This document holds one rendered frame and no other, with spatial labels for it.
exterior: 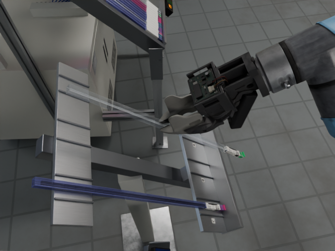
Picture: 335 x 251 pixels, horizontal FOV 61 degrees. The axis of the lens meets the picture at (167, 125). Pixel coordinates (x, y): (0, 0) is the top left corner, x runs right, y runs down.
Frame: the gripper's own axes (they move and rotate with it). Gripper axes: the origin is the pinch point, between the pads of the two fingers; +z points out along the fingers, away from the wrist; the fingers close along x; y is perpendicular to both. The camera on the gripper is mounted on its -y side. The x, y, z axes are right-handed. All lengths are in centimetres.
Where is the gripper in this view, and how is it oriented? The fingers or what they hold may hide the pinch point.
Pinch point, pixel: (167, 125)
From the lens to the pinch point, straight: 57.2
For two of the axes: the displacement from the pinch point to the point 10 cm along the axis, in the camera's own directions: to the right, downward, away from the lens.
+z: -8.6, 3.9, 3.4
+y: -4.9, -3.9, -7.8
